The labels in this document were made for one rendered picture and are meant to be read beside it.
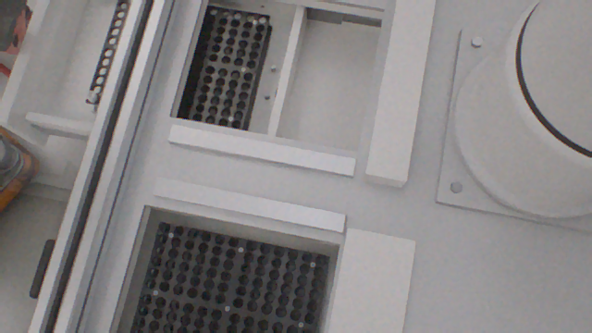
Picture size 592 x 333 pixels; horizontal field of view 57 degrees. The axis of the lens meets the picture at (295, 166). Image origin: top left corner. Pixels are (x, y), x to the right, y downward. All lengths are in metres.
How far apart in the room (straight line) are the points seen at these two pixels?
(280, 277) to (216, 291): 0.08
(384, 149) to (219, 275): 0.26
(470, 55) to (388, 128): 0.15
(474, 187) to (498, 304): 0.14
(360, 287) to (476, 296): 0.13
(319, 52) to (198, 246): 0.35
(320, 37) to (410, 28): 0.20
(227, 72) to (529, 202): 0.42
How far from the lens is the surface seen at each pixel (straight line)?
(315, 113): 0.82
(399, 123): 0.66
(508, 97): 0.55
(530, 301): 0.69
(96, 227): 0.66
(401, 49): 0.70
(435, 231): 0.67
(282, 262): 0.70
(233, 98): 0.76
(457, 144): 0.68
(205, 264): 0.71
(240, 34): 0.80
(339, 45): 0.86
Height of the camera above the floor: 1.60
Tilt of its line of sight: 75 degrees down
